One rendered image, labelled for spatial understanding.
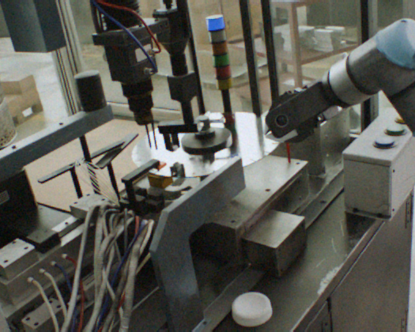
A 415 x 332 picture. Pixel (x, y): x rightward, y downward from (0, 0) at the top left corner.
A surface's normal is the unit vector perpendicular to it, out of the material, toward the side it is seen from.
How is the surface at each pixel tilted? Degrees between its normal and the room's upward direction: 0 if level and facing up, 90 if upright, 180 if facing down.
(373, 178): 90
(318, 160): 90
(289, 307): 0
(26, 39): 90
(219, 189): 90
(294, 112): 60
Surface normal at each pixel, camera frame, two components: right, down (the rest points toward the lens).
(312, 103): 0.01, -0.07
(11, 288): 0.79, 0.16
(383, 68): -0.58, 0.55
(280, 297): -0.15, -0.88
